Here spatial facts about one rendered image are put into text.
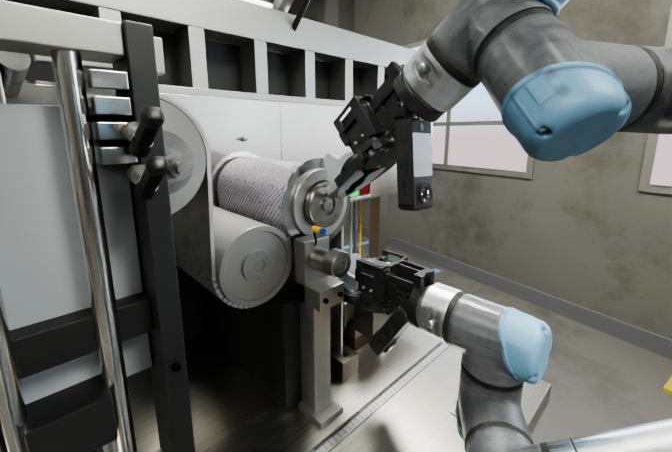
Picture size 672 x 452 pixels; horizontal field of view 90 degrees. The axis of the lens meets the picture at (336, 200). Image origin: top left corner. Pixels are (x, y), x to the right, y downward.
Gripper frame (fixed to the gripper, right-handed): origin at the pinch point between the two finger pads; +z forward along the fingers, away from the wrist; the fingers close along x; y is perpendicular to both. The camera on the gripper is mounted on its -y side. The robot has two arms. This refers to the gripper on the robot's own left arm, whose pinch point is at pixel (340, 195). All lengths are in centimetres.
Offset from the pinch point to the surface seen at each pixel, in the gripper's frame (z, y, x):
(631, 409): 54, -120, -171
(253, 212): 13.9, 6.3, 6.8
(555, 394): 76, -101, -155
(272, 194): 6.7, 5.5, 6.8
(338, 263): 2.1, -9.4, 4.8
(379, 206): 55, 17, -77
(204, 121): 20.5, 32.8, 4.9
